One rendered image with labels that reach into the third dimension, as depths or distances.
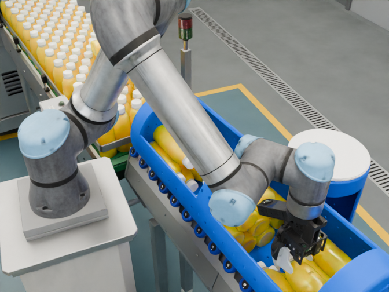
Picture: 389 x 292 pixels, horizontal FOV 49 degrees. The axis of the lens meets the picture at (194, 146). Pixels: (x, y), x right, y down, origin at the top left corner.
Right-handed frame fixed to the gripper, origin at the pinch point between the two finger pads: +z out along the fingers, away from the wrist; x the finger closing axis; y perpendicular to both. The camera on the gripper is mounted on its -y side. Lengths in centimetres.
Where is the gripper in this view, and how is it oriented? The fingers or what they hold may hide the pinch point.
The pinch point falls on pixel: (284, 259)
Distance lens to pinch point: 109.9
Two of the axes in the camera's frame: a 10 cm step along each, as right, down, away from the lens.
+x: 8.4, -3.4, 4.2
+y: 5.4, 5.3, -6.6
